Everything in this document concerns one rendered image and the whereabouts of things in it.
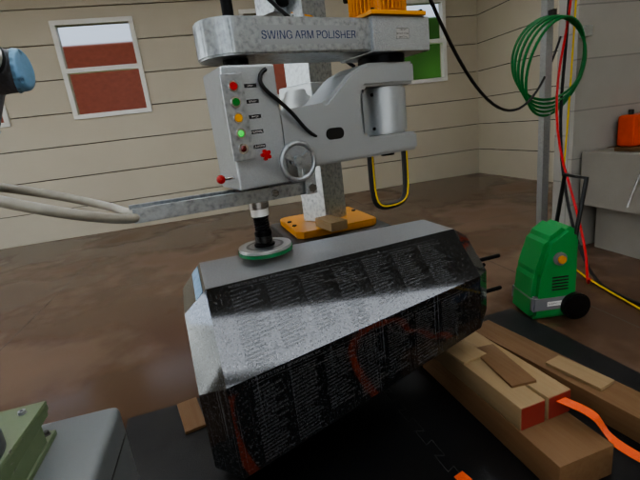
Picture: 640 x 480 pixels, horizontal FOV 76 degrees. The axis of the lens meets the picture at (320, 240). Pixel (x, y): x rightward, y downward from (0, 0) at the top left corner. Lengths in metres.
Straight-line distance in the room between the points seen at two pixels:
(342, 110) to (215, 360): 1.04
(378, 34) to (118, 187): 6.48
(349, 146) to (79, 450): 1.32
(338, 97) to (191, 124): 6.04
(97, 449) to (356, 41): 1.52
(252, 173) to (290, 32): 0.51
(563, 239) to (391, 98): 1.47
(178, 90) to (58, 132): 2.00
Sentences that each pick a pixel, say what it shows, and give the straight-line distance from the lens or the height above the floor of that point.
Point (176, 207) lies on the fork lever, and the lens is 1.49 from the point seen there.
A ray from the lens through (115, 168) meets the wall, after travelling 7.78.
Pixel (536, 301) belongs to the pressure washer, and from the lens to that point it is 2.88.
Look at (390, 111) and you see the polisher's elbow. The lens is 1.85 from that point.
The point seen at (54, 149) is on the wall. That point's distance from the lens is 7.99.
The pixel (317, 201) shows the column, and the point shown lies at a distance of 2.42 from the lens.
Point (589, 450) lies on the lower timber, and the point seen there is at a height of 0.14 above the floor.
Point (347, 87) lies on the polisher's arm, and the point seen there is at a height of 1.46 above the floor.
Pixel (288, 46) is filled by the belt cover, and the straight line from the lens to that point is 1.60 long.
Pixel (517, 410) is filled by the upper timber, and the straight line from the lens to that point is 1.82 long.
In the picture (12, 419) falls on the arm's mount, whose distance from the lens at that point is 0.91.
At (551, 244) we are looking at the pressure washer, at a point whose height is 0.49.
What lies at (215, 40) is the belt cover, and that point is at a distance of 1.53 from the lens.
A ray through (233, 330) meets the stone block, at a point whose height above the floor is 0.72.
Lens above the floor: 1.33
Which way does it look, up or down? 15 degrees down
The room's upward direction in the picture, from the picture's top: 7 degrees counter-clockwise
